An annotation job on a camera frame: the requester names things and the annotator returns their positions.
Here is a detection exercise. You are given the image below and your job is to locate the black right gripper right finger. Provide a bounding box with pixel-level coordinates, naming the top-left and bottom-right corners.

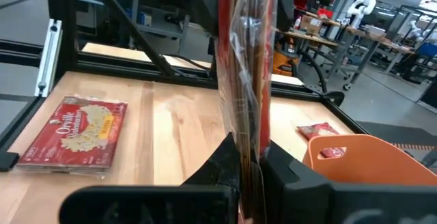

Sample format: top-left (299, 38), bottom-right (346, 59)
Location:
top-left (261, 141), bottom-right (437, 224)

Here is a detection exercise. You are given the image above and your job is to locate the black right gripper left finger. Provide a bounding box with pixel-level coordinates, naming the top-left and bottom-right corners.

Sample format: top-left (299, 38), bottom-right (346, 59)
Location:
top-left (59, 133), bottom-right (240, 224)

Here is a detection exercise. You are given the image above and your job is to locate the red Orville popcorn bag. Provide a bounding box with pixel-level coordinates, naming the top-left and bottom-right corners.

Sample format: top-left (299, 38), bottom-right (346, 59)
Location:
top-left (15, 94), bottom-right (129, 179)
top-left (215, 0), bottom-right (279, 224)
top-left (296, 121), bottom-right (346, 159)

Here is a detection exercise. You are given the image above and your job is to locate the orange plastic basket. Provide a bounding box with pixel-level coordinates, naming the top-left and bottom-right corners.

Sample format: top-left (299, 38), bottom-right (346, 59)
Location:
top-left (302, 133), bottom-right (437, 187)

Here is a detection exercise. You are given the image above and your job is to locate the orange shop vacuum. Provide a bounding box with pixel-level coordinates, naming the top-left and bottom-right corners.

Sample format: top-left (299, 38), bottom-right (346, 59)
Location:
top-left (272, 36), bottom-right (302, 78)

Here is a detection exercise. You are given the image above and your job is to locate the wooden workbench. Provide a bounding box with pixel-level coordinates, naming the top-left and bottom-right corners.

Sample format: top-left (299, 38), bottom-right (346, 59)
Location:
top-left (278, 10), bottom-right (416, 92)

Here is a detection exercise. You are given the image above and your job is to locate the cardboard box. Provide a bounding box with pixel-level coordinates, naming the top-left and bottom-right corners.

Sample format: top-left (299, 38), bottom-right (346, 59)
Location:
top-left (300, 14), bottom-right (324, 36)

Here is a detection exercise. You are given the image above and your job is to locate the red storage bin shelving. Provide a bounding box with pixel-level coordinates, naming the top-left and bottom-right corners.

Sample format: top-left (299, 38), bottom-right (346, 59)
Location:
top-left (294, 0), bottom-right (335, 18)

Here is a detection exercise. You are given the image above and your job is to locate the black corner bracket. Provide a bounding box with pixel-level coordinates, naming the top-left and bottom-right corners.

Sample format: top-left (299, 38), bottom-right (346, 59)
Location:
top-left (303, 83), bottom-right (346, 107)

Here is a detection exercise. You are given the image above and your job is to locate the black vacuum hose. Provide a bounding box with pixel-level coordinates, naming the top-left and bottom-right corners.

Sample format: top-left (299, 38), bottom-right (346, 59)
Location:
top-left (296, 50), bottom-right (329, 94)

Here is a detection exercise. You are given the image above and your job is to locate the black aluminium table frame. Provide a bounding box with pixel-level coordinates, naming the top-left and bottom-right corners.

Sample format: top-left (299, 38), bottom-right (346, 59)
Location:
top-left (0, 0), bottom-right (369, 172)

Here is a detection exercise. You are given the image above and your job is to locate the black frame clip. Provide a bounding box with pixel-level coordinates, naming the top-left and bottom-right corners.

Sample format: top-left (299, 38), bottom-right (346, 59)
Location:
top-left (0, 151), bottom-right (20, 173)

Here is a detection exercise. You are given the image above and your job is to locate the silver aluminium bracket bar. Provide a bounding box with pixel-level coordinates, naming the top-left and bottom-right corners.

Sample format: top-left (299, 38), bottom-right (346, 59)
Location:
top-left (33, 18), bottom-right (64, 98)

